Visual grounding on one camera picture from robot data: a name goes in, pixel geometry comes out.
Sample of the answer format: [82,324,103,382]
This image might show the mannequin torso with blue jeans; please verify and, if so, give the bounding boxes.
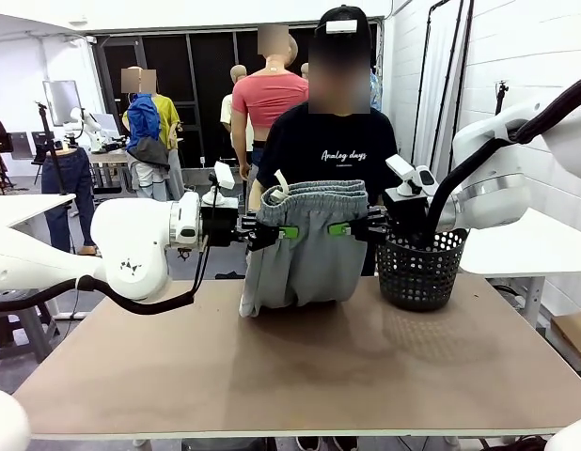
[40,145,97,256]

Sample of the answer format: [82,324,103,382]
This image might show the grey training pants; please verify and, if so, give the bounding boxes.
[238,179,370,319]

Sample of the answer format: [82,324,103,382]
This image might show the white side table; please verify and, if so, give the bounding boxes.
[459,206,581,330]
[0,193,78,230]

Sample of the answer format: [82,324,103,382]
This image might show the thick black vertical poles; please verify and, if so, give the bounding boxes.
[433,0,476,142]

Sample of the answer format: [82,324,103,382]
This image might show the brown cardboard box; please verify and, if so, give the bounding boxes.
[551,310,581,361]

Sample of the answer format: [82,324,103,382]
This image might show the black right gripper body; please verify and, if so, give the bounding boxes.
[383,188,431,237]

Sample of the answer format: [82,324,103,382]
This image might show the dark monitor screen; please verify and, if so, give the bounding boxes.
[9,131,55,162]

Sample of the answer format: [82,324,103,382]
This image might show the grey plastic stool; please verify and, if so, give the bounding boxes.
[0,289,61,375]

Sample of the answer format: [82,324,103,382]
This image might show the black camera tripod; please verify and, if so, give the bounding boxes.
[33,101,70,196]

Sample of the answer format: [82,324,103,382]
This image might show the grey framed panel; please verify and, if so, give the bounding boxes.
[41,79,84,128]

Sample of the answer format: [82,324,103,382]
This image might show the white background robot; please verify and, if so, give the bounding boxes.
[63,106,117,154]

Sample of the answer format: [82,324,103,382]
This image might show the figure in blue floral shirt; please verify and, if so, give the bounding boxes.
[369,70,382,112]

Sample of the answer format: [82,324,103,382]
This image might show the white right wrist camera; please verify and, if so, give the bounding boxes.
[385,153,435,198]

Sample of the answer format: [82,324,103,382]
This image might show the small black tripod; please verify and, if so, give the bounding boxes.
[495,80,510,117]

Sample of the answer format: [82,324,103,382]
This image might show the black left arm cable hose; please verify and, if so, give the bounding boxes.
[0,186,221,317]

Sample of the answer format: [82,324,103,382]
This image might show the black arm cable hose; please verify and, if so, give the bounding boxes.
[0,186,221,317]
[424,72,581,241]

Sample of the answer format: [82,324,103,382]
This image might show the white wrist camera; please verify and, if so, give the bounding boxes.
[201,161,240,210]
[385,153,435,198]

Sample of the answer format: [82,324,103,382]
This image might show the black perforated laundry basket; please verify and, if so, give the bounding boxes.
[375,227,469,312]

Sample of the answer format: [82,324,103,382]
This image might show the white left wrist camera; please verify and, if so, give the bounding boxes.
[201,161,240,210]

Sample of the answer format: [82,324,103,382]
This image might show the person's right forearm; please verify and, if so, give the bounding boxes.
[248,176,271,212]

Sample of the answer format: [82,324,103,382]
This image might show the person in black t-shirt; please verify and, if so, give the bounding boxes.
[247,4,400,278]

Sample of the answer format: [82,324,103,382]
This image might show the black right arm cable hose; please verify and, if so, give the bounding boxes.
[424,72,581,241]

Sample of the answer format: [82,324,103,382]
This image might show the thin black wall pipe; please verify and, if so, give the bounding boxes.
[410,0,451,163]

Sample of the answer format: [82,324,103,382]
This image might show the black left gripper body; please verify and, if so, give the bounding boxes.
[200,207,256,248]

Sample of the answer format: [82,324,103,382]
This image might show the mannequin with pink top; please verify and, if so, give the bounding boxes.
[230,23,310,182]

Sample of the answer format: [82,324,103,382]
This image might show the black floor cables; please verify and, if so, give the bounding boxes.
[478,434,553,451]

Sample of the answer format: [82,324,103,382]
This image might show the black baseball cap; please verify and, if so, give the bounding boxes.
[314,4,372,39]

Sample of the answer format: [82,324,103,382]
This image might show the mannequin with blue jacket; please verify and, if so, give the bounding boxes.
[122,68,172,201]

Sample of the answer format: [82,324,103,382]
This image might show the mannequin with yellow shirt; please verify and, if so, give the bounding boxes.
[151,70,184,201]

